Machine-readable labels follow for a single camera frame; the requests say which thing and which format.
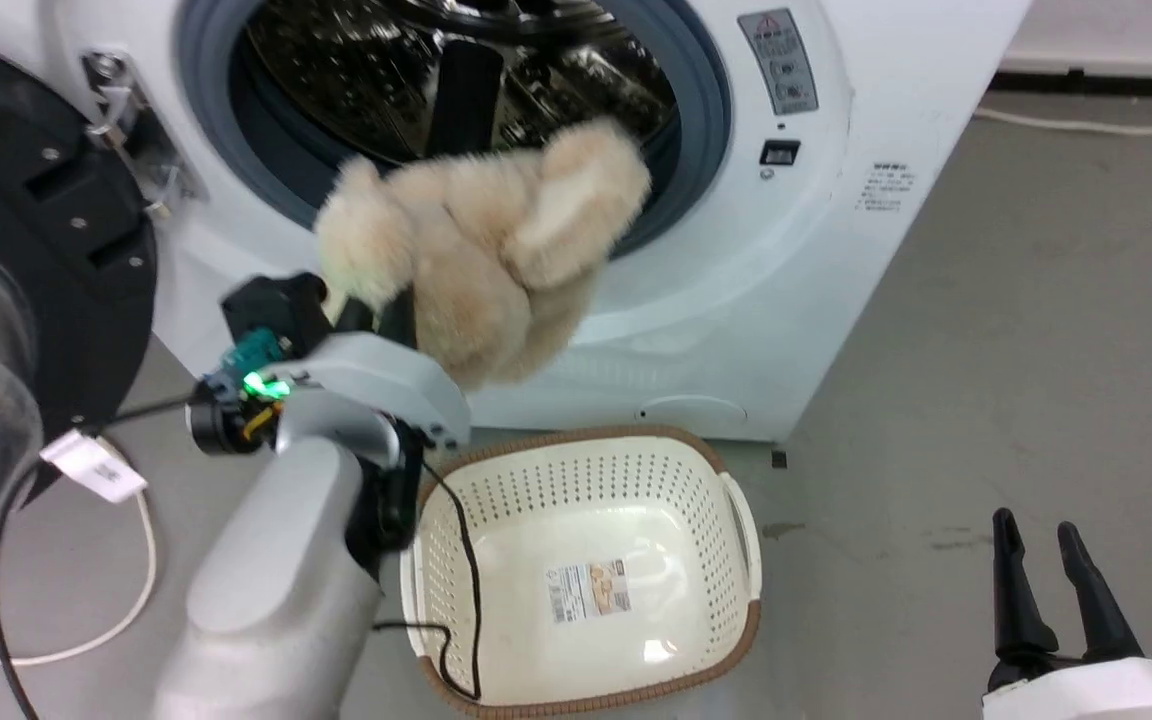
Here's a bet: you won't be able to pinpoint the white front-load washing machine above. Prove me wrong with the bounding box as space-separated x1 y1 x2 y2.
0 0 1033 446

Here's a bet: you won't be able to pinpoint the beige plush toy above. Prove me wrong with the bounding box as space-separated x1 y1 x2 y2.
314 118 654 392

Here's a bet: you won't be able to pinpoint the black baseboard strip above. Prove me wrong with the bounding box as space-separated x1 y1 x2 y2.
986 68 1152 100

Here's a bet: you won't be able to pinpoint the metal door hinge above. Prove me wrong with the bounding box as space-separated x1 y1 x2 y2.
81 50 203 219

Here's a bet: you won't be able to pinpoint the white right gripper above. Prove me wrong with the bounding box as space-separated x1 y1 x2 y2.
980 507 1152 720

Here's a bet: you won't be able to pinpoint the white cable along wall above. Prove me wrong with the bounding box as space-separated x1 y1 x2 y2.
971 105 1152 137

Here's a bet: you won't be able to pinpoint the steel washing machine drum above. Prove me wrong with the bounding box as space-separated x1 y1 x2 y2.
234 0 683 173

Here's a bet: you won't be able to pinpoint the grey rubber door gasket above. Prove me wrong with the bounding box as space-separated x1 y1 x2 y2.
174 0 734 263

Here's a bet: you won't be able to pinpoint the black washing machine door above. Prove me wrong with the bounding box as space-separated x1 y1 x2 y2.
0 28 160 601

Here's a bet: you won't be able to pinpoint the white floor cable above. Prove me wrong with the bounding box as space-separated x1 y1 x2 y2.
0 438 158 667

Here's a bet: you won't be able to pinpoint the round filter cover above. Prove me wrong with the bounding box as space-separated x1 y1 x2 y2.
636 395 750 427

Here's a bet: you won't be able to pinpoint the white paper cable tag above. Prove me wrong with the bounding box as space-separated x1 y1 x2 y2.
39 430 149 504

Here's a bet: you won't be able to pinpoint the cream perforated laundry basket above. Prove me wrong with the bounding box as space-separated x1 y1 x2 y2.
399 425 764 720

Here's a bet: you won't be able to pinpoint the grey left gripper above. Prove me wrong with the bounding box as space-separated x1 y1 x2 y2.
281 288 473 453

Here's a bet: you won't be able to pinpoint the grey warning sticker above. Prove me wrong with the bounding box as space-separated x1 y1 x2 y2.
738 8 820 117

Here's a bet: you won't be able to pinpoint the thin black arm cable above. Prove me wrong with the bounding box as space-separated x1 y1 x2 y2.
372 462 484 701
0 393 199 720

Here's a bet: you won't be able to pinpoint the printed basket label sticker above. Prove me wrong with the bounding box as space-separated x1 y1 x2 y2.
545 558 633 625

